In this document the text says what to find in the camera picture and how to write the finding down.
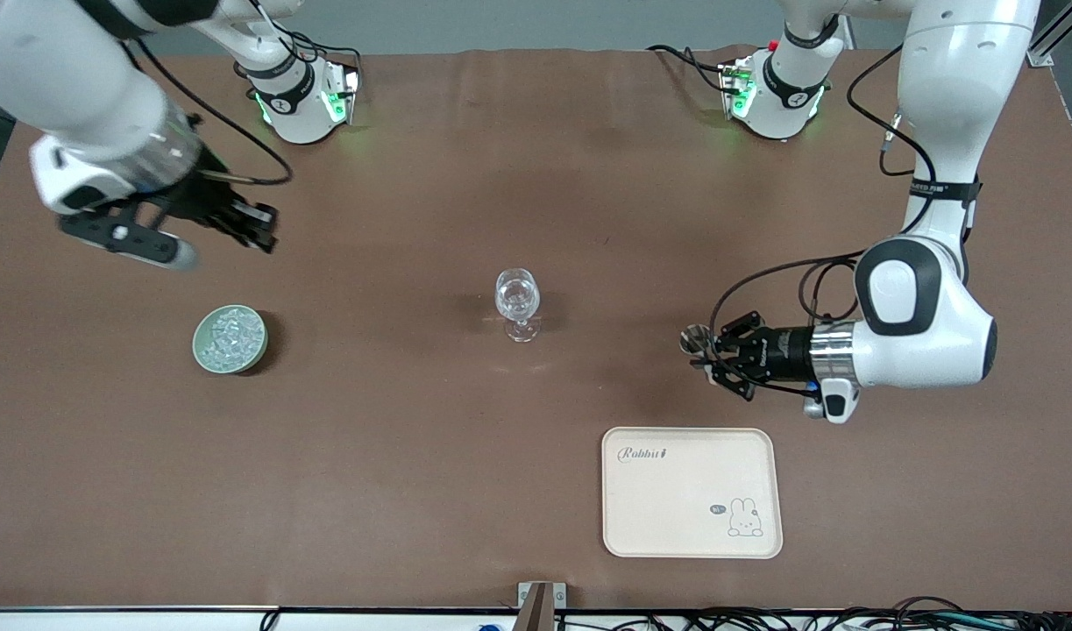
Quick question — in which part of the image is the silver metal jigger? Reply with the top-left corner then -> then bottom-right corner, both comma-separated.
679,323 -> 717,369

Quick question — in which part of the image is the clear ice cube heap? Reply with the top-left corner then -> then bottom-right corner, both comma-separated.
204,310 -> 265,365

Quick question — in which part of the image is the clear wine glass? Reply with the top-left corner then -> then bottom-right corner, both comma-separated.
494,267 -> 543,344

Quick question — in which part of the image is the green round bowl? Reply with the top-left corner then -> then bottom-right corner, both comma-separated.
192,304 -> 269,376

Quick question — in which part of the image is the cream rabbit print tray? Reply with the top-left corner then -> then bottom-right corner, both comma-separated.
601,427 -> 784,560

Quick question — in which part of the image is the brown table mat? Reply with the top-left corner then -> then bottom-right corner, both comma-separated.
0,46 -> 1072,612

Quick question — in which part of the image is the black base cable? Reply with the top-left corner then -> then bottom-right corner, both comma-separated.
646,44 -> 731,96
255,0 -> 363,89

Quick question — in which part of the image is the black cable bundle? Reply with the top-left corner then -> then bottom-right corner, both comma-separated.
553,596 -> 1072,631

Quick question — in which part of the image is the grey metal bracket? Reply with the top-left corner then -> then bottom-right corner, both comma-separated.
517,581 -> 568,611

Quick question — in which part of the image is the brown camera pole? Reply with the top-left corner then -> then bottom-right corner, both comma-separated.
520,583 -> 556,631

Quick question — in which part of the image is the aluminium frame post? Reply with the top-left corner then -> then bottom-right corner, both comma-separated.
1026,0 -> 1072,68

